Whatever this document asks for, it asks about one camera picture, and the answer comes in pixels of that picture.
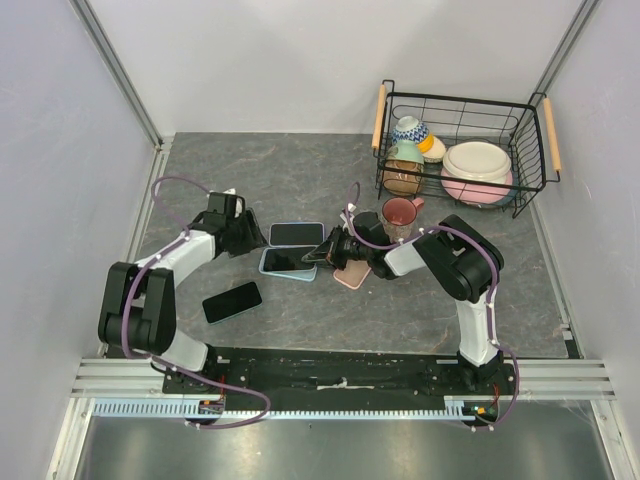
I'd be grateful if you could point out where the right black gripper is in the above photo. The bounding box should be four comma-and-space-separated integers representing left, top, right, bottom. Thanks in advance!
304, 226, 371, 272

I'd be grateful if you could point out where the white-edged black phone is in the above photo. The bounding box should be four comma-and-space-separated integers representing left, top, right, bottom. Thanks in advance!
261, 246, 315, 272

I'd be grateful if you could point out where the lavender phone case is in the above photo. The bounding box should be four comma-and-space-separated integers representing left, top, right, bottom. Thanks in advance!
268, 221, 327, 249

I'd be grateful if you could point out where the light blue phone case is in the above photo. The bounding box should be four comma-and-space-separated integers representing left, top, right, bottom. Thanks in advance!
259, 249, 317, 282

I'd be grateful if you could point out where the pink phone case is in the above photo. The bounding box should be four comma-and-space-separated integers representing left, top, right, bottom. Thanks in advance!
333, 260, 371, 290

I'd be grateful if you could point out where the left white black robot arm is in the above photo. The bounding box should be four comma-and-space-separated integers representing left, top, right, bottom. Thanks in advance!
98, 209, 266, 393

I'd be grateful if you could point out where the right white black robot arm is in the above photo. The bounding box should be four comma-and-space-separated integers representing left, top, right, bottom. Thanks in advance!
303, 214, 504, 394

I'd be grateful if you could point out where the teal-edged black phone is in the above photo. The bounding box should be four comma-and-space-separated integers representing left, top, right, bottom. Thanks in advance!
202, 282, 262, 324

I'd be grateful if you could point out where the pink speckled mug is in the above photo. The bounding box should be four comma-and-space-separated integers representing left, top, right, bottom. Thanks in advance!
381, 197, 424, 242

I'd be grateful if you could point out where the green brown bowl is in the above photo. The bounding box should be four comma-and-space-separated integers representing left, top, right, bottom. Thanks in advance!
382, 140, 424, 196

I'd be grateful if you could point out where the yellow white bowl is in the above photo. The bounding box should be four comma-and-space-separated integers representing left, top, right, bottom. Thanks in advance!
417, 134, 447, 164

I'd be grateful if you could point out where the blue patterned bowl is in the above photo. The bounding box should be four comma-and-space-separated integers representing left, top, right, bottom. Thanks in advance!
391, 116, 433, 149

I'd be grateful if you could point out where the pink bowl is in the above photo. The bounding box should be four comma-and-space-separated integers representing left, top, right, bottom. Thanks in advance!
441, 178, 512, 206

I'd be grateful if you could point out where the cream plate stack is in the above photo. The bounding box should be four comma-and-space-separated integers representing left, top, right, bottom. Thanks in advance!
443, 141, 512, 184

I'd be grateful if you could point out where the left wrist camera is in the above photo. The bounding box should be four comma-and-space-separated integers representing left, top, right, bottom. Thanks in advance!
206, 189, 246, 219

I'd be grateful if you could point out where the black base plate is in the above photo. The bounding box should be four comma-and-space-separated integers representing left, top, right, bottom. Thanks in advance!
162, 344, 521, 407

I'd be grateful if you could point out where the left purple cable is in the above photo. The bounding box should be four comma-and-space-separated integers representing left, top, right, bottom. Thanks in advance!
119, 174, 274, 432

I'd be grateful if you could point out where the black wire dish basket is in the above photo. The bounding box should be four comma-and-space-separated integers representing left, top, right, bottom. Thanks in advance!
372, 79, 562, 216

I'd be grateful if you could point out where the light blue cable duct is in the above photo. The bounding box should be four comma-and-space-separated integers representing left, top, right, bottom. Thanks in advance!
92, 398, 475, 421

